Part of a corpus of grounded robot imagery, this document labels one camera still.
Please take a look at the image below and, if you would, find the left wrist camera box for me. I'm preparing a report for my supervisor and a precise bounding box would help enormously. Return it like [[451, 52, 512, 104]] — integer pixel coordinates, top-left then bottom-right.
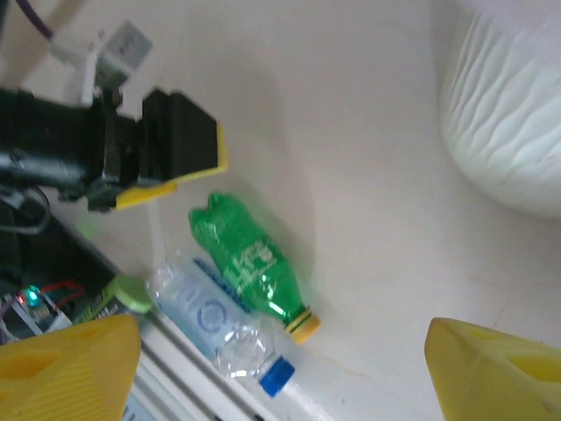
[[81, 19, 153, 104]]

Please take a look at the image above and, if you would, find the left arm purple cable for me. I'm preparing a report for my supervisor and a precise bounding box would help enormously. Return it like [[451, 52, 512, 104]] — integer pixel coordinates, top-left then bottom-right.
[[15, 0, 60, 44]]

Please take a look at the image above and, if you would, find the green lidded canister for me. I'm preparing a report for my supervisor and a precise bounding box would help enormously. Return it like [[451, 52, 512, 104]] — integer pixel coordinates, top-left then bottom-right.
[[72, 274, 154, 325]]

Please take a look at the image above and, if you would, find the aluminium front rail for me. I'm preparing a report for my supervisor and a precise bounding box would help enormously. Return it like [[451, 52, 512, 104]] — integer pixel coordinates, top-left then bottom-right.
[[122, 306, 352, 421]]

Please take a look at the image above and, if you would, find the green bottle yellow cap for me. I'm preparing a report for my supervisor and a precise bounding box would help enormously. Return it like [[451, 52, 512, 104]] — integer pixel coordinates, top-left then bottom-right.
[[188, 191, 322, 346]]

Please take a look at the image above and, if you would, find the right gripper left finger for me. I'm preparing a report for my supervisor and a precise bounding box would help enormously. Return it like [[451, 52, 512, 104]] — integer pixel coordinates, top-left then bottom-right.
[[0, 313, 142, 421]]

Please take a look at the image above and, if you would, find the clear bottle pale blue label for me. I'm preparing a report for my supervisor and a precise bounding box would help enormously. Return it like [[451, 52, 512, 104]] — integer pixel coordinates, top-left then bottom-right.
[[146, 252, 295, 398]]

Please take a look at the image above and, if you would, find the white bin with liner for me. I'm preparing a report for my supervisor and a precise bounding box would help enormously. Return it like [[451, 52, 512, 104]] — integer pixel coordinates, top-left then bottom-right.
[[440, 0, 561, 218]]

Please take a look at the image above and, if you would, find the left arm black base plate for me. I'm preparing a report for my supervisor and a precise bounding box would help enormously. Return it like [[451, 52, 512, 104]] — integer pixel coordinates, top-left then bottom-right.
[[0, 210, 122, 343]]

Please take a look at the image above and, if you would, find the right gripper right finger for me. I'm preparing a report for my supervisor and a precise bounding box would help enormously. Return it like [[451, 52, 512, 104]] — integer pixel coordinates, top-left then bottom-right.
[[427, 316, 561, 421]]

